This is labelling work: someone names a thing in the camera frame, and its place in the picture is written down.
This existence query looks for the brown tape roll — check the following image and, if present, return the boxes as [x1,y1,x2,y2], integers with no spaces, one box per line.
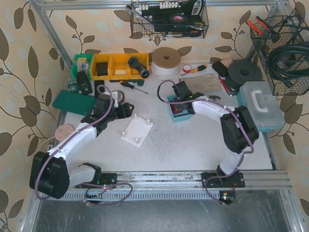
[111,90,125,104]

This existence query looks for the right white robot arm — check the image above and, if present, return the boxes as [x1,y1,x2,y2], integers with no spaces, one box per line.
[156,80,259,178]

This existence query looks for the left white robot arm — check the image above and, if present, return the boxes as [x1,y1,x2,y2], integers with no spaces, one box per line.
[29,87,134,200]

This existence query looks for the blue plastic tray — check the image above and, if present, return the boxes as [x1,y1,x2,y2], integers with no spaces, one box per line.
[169,104,192,123]

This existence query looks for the red springs in tray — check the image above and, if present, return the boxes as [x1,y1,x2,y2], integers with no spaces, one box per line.
[171,104,185,115]

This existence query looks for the beige work glove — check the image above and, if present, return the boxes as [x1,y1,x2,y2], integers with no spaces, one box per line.
[179,73,222,93]

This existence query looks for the red white tape roll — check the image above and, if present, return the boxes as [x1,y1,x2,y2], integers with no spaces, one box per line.
[183,64,191,73]

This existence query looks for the small claw hammer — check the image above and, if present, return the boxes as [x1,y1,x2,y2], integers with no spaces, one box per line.
[209,95,221,101]

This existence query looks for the black ribbed bar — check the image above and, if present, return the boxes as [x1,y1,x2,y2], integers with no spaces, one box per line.
[94,80,105,98]

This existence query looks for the black sanding block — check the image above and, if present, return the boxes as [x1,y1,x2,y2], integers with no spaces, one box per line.
[212,58,233,77]

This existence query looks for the black block in bin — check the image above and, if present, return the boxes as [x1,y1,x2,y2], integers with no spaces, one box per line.
[96,62,108,76]

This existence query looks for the black battery charger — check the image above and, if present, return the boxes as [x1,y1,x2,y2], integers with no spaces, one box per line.
[76,71,93,95]

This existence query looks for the yellow parts bin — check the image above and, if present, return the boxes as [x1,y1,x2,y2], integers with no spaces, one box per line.
[90,53,150,81]

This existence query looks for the black pipe fitting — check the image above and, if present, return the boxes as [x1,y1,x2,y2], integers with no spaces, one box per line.
[128,57,150,79]

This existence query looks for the green plastic case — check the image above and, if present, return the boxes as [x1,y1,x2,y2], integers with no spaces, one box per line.
[52,90,96,116]

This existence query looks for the black rubber disc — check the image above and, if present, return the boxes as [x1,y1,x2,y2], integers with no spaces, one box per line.
[225,59,263,90]

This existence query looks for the green parts bin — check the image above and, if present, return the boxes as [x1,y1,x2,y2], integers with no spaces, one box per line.
[71,54,93,79]

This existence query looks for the round sanding disc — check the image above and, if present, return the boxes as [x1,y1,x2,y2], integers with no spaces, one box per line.
[55,124,74,142]

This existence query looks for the translucent teal storage box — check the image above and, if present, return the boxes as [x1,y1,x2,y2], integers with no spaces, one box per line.
[237,81,284,132]

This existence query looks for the white peg base plate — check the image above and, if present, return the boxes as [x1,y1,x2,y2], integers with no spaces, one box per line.
[120,113,154,148]

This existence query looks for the white cable spool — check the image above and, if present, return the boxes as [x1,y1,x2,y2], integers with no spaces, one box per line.
[151,47,181,81]

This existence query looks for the red handled tool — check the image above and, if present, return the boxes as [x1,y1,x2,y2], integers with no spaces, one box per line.
[217,74,238,97]

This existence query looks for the top wire basket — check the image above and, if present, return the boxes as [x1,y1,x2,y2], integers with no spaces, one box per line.
[125,0,209,41]

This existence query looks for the wire basket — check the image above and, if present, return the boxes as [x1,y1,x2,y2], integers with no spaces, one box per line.
[125,0,209,41]
[250,14,309,96]

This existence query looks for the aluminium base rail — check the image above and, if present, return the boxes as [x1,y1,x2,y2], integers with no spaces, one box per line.
[31,170,293,201]

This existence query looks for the orange handled pliers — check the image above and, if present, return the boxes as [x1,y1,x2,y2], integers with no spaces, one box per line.
[246,16,270,36]

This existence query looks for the coiled black hose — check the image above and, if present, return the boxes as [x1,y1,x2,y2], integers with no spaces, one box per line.
[267,14,309,83]

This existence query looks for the right wire basket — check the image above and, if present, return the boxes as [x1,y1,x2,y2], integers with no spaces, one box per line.
[250,14,309,96]

